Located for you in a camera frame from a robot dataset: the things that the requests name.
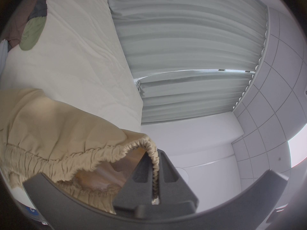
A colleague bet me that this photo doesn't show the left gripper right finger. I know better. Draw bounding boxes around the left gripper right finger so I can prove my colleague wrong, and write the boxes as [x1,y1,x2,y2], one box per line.
[158,149,199,211]

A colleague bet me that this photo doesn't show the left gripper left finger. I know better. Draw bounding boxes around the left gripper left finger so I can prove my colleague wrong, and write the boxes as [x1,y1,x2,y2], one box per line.
[112,150,154,215]

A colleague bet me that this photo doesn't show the beige shorts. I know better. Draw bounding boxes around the beige shorts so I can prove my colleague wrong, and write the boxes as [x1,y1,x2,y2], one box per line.
[0,88,160,215]

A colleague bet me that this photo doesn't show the bed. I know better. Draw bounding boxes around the bed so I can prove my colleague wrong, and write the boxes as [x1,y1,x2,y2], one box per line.
[0,0,144,201]

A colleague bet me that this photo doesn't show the pale green curtain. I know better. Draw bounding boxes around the pale green curtain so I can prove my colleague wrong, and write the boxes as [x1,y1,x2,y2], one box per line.
[103,0,268,80]
[134,70,256,124]

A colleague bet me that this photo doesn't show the green garment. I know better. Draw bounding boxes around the green garment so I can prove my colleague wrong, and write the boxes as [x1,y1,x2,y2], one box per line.
[19,16,47,51]

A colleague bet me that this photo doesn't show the white garment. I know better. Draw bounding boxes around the white garment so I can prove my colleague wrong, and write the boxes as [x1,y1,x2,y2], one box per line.
[0,39,9,68]

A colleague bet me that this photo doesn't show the brown garment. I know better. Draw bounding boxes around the brown garment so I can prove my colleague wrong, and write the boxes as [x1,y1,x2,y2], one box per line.
[7,0,39,48]

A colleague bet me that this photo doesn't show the black garment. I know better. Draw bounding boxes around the black garment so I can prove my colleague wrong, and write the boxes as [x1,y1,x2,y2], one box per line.
[29,0,47,21]

